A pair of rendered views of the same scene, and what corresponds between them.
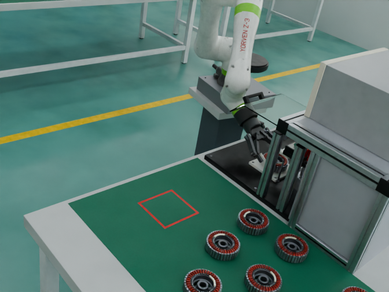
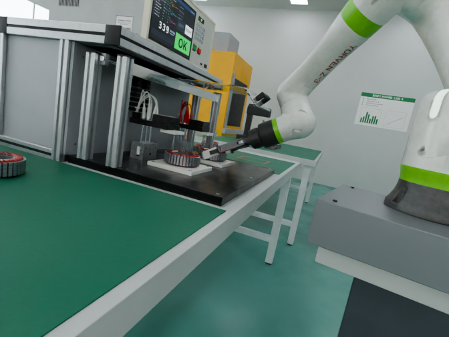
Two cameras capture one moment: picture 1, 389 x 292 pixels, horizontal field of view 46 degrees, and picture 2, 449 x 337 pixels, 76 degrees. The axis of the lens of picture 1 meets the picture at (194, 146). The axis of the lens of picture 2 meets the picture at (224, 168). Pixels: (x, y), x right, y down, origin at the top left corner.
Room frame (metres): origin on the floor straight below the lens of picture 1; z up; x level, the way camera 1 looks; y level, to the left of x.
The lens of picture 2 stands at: (2.71, -0.75, 0.94)
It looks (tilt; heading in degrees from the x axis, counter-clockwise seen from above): 10 degrees down; 156
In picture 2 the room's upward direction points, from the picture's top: 10 degrees clockwise
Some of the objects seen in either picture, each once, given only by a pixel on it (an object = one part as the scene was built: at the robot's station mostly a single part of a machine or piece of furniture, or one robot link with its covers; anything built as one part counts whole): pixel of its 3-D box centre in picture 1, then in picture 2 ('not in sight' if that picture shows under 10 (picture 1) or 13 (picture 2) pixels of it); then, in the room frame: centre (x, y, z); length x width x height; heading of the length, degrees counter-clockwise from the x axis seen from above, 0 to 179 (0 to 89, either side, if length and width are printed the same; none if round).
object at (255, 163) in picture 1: (273, 167); (211, 160); (1.66, -0.35, 0.78); 0.15 x 0.15 x 0.01; 47
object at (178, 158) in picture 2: not in sight; (182, 158); (1.84, -0.51, 0.80); 0.11 x 0.11 x 0.04
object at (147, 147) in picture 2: not in sight; (143, 150); (1.74, -0.62, 0.80); 0.08 x 0.05 x 0.06; 137
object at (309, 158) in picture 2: not in sight; (265, 176); (-0.12, 1.05, 0.37); 1.85 x 1.10 x 0.75; 137
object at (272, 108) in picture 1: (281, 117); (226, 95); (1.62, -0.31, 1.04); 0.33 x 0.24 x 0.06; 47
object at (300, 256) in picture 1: (291, 247); not in sight; (1.18, -0.38, 0.77); 0.11 x 0.11 x 0.04
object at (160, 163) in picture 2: not in sight; (181, 166); (1.84, -0.51, 0.78); 0.15 x 0.15 x 0.01; 47
